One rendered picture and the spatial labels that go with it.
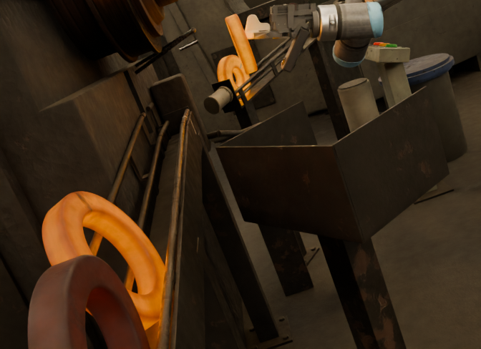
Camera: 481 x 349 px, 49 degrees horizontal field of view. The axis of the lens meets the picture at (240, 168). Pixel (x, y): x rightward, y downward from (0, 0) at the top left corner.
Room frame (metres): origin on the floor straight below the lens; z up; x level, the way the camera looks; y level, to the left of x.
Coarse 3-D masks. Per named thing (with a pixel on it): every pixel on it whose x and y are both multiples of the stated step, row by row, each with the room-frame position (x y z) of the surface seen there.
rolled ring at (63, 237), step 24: (72, 192) 0.62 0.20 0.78; (48, 216) 0.58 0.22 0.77; (72, 216) 0.57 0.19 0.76; (96, 216) 0.63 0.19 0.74; (120, 216) 0.66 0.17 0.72; (48, 240) 0.54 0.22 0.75; (72, 240) 0.53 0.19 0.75; (120, 240) 0.66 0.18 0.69; (144, 240) 0.66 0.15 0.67; (144, 264) 0.64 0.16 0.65; (144, 288) 0.61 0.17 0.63; (144, 312) 0.53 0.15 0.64
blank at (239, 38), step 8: (232, 16) 1.38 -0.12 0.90; (232, 24) 1.35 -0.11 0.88; (240, 24) 1.34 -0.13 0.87; (232, 32) 1.34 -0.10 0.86; (240, 32) 1.33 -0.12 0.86; (240, 40) 1.33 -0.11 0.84; (240, 48) 1.33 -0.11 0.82; (248, 48) 1.33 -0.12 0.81; (240, 56) 1.33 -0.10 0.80; (248, 56) 1.33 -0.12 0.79; (248, 64) 1.34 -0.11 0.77; (248, 72) 1.37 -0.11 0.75
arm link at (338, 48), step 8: (336, 40) 1.46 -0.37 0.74; (336, 48) 1.47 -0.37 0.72; (344, 48) 1.43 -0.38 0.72; (352, 48) 1.41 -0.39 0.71; (360, 48) 1.41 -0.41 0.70; (336, 56) 1.49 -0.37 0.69; (344, 56) 1.46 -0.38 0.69; (352, 56) 1.44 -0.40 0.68; (360, 56) 1.45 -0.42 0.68; (344, 64) 1.49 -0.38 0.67; (352, 64) 1.48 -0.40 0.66
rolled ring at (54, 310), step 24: (72, 264) 0.42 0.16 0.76; (96, 264) 0.46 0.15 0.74; (48, 288) 0.39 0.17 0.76; (72, 288) 0.39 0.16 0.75; (96, 288) 0.44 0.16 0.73; (120, 288) 0.49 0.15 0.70; (48, 312) 0.37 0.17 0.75; (72, 312) 0.37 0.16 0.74; (96, 312) 0.47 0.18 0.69; (120, 312) 0.47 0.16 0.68; (48, 336) 0.35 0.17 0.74; (72, 336) 0.35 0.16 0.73; (120, 336) 0.47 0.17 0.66; (144, 336) 0.49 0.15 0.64
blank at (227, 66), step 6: (222, 60) 1.78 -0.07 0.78; (228, 60) 1.77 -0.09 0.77; (234, 60) 1.80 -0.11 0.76; (222, 66) 1.75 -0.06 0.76; (228, 66) 1.76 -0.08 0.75; (234, 66) 1.79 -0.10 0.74; (240, 66) 1.82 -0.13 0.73; (222, 72) 1.74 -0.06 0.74; (228, 72) 1.75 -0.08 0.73; (234, 72) 1.83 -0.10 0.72; (240, 72) 1.82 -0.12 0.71; (222, 78) 1.73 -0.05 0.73; (228, 78) 1.74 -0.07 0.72; (240, 78) 1.82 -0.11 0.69; (246, 78) 1.83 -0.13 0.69; (234, 84) 1.75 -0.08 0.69; (240, 84) 1.80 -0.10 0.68; (246, 96) 1.79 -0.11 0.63
